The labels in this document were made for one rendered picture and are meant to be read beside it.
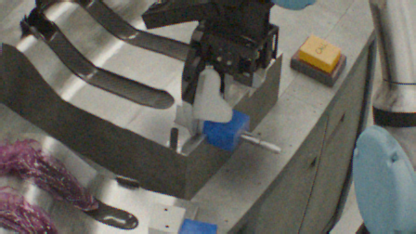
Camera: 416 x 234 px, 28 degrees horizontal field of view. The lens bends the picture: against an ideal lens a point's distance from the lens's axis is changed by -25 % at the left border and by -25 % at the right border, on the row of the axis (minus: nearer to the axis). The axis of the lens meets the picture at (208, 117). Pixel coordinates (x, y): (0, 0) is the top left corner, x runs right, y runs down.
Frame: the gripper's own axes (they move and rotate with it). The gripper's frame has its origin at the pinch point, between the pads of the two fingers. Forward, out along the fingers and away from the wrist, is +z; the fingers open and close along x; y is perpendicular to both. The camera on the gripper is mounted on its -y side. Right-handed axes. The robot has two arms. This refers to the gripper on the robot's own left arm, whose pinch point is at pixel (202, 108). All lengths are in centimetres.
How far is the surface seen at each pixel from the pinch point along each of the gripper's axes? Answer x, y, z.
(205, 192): -2.6, 2.8, 10.5
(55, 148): -17.1, -12.6, 1.1
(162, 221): -18.2, 5.0, 2.3
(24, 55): -7.0, -28.2, -2.2
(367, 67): 75, 3, 36
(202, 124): -2.3, 1.3, 0.3
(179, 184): -6.9, 1.3, 6.5
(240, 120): 0.7, 4.6, 0.1
